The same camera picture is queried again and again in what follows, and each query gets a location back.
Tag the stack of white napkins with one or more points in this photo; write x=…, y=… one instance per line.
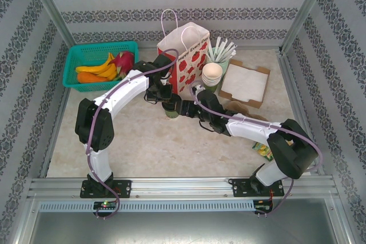
x=246, y=81

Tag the strawberry print paper gift bag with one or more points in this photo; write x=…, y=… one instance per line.
x=188, y=64

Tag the stack of paper cups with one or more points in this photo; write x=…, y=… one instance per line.
x=212, y=70

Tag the aluminium frame post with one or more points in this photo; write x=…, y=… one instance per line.
x=50, y=9
x=305, y=9

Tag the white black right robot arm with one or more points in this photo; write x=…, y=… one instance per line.
x=248, y=128

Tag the yellow banana bunch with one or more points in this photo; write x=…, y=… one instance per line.
x=94, y=69

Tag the black plastic cup lid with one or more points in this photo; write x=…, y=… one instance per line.
x=167, y=106

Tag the teal plastic basket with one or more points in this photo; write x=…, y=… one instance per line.
x=94, y=51

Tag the green paper coffee cup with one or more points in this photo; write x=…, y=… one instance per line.
x=171, y=114

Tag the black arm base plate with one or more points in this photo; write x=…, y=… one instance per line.
x=238, y=188
x=124, y=189

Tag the yellow green candy bag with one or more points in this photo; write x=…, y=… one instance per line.
x=264, y=151

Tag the orange toy fruit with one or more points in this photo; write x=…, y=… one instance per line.
x=87, y=77

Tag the white wrapped straw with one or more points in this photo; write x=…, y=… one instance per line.
x=211, y=55
x=223, y=48
x=228, y=49
x=232, y=49
x=218, y=45
x=233, y=55

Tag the pale green straw holder cup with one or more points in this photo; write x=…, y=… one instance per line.
x=226, y=64

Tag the small circuit board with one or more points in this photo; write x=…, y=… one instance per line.
x=263, y=207
x=104, y=205

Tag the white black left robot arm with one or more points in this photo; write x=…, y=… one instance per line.
x=125, y=92

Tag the brown cardboard napkin tray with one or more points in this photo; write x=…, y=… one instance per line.
x=240, y=101

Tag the aluminium mounting rail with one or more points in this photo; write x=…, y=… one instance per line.
x=183, y=188

